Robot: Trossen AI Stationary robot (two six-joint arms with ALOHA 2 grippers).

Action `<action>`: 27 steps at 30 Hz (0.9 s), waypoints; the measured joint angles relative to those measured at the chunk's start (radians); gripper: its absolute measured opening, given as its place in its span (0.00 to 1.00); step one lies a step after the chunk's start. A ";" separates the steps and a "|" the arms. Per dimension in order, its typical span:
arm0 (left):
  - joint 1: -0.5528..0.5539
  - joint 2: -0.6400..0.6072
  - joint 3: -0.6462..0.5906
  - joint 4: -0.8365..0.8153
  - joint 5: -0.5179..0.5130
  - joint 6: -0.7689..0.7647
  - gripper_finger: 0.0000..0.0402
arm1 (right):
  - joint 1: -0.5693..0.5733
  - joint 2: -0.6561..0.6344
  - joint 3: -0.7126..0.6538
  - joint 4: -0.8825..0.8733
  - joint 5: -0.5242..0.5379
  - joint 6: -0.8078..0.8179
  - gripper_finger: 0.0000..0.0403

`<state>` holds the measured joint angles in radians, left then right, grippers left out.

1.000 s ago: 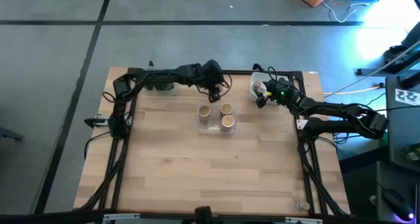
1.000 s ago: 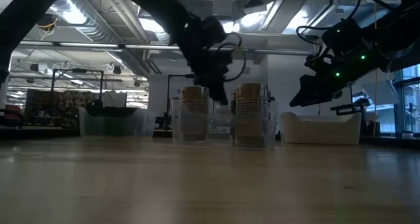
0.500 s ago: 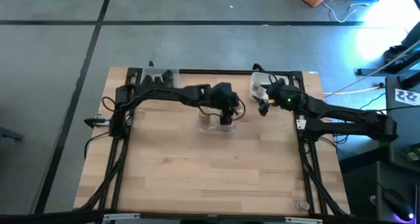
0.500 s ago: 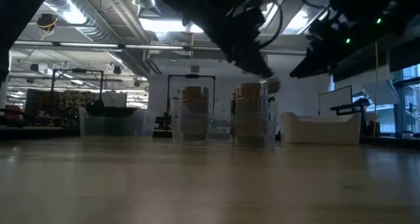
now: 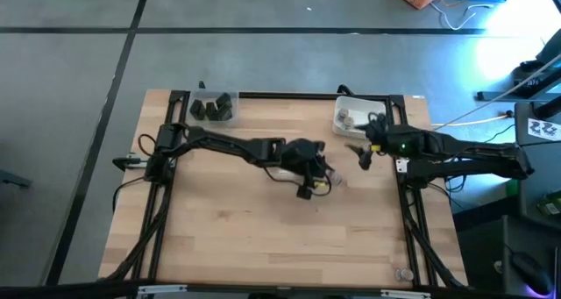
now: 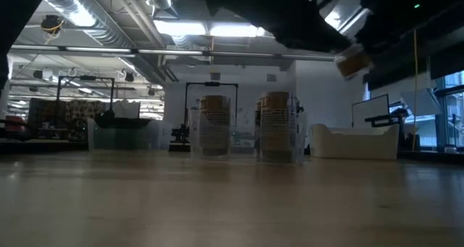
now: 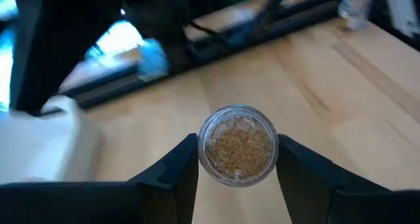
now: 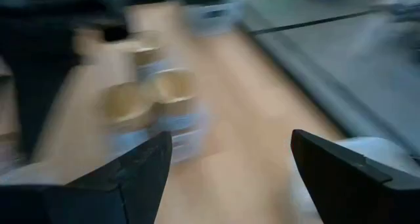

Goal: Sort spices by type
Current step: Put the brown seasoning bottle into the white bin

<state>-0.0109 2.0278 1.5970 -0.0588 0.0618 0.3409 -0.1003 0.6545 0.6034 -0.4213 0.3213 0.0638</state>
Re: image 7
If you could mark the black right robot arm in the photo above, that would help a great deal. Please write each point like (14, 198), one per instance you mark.
(65, 36)

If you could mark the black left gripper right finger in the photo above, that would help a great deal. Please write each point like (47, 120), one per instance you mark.
(302, 184)

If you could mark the small clear glass spice jar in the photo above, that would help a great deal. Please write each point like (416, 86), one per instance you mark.
(354, 7)
(239, 151)

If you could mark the white plastic bin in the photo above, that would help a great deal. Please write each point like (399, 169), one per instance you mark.
(39, 145)

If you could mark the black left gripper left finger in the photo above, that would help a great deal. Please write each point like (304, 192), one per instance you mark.
(177, 184)

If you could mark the black aluminium table frame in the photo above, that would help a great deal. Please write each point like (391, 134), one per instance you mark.
(210, 54)

